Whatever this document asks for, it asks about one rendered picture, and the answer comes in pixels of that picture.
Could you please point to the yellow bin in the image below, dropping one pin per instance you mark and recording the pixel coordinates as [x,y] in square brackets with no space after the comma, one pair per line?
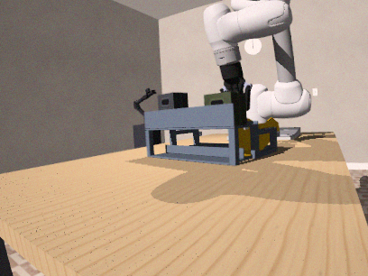
[264,139]

